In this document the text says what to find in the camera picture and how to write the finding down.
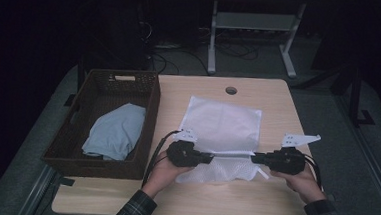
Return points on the person's right hand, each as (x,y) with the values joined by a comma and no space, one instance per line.
(304,184)

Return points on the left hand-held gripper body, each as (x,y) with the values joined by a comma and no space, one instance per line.
(184,153)

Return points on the white power strip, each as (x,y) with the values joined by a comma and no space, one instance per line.
(166,46)

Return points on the black metal stand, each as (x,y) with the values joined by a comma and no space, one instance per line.
(355,97)

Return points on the brown woven basket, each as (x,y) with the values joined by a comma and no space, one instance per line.
(112,92)

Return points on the white metal desk frame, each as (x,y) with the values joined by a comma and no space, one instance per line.
(254,21)

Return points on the light blue garment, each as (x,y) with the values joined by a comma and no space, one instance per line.
(116,133)

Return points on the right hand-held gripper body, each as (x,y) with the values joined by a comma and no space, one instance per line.
(285,161)

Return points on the white mesh laundry bag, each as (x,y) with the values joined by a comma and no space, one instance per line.
(224,126)

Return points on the person's left hand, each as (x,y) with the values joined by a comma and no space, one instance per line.
(162,177)

